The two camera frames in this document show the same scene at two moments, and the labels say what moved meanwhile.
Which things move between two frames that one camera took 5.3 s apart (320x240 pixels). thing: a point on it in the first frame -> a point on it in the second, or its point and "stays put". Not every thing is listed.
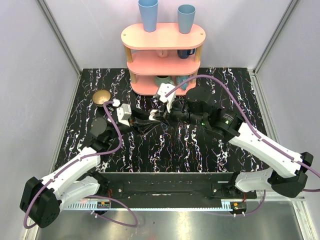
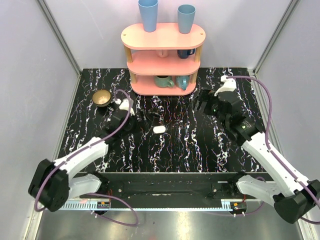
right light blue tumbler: [186, 13] stays put
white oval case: [152, 113] -> [159, 129]
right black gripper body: [181, 112] -> [212, 106]
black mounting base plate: [117, 187] stays put
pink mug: [162, 53] stays put
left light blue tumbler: [149, 11] stays put
